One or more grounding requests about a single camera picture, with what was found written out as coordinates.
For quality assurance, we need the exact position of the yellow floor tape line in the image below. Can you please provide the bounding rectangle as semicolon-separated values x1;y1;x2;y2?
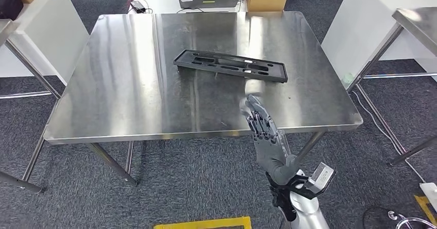
414;194;437;226

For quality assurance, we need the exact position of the stainless steel workbench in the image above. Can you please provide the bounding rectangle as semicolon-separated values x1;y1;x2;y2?
43;11;364;187

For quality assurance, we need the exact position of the yellow floor tape square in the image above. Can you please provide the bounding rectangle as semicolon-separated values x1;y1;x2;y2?
154;216;253;229

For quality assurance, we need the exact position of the black bag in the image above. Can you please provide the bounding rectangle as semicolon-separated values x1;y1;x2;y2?
0;0;25;20

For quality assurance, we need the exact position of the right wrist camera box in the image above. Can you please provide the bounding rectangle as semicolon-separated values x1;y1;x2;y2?
290;162;337;200

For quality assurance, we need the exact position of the black floor cable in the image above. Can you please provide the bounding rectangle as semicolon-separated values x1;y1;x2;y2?
362;205;393;229

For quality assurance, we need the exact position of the white panel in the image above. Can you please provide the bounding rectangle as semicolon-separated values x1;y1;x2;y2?
0;0;90;86
321;0;437;90

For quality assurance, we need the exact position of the black power adapter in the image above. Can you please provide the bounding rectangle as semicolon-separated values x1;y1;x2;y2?
130;0;147;13

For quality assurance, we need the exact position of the white floor cable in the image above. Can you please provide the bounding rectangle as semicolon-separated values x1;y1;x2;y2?
351;90;427;184

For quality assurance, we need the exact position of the stainless steel table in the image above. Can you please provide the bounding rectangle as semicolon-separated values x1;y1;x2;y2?
0;19;62;194
346;7;437;168

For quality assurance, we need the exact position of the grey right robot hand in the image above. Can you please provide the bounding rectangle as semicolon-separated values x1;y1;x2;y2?
239;94;301;186

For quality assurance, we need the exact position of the black plastic car part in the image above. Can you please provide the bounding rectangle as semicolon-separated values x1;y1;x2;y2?
173;49;289;84

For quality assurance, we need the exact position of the chrome stool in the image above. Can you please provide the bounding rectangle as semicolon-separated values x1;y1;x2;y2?
387;210;437;229

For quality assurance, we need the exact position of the white flat box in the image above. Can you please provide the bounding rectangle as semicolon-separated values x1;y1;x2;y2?
419;182;437;212

